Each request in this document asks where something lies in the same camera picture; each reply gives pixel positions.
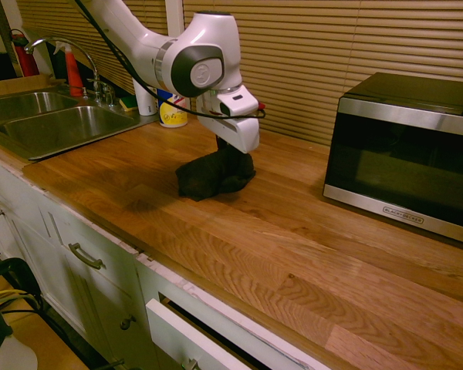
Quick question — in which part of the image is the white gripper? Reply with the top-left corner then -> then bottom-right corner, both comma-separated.
196,114 -> 261,154

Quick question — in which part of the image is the dark brown cloth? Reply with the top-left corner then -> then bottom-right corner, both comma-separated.
175,147 -> 257,203

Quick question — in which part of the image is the yellow wipes canister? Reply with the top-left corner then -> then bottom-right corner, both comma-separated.
156,89 -> 190,130

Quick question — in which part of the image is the white plastic bottle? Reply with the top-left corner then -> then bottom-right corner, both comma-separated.
132,78 -> 158,117

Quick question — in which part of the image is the yellow green sponge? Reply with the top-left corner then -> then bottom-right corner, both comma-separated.
117,96 -> 140,114

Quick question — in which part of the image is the wide beige window blind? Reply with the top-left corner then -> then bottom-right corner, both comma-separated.
182,0 -> 463,148

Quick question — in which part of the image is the narrow beige window blind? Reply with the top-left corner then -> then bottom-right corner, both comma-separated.
15,0 -> 169,96

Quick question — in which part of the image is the chrome gooseneck faucet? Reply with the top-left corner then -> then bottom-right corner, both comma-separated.
23,36 -> 117,108

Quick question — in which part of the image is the stainless steel double sink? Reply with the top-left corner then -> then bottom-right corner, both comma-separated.
0,90 -> 160,163

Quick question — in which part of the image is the orange spray bottle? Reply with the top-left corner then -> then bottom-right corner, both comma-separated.
53,41 -> 86,98

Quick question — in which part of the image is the black steel microwave oven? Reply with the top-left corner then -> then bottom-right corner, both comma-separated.
322,71 -> 463,248

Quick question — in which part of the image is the white open drawer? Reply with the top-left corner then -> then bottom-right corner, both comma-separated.
145,291 -> 263,370

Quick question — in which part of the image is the white kitchen cabinet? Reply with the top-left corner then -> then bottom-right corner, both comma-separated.
0,148 -> 325,370

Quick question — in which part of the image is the red fire extinguisher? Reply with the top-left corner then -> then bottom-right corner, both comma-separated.
8,28 -> 41,79

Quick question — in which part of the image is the black metal stand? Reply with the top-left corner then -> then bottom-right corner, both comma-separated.
0,257 -> 44,311

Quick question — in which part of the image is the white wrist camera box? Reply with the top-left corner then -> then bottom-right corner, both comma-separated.
217,85 -> 261,118

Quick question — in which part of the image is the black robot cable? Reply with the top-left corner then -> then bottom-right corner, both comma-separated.
74,0 -> 267,120

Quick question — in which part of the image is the metal bar drawer handle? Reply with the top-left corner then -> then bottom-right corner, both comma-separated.
68,242 -> 105,270

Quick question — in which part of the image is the yellow cable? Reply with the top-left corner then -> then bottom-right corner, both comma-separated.
0,288 -> 36,306

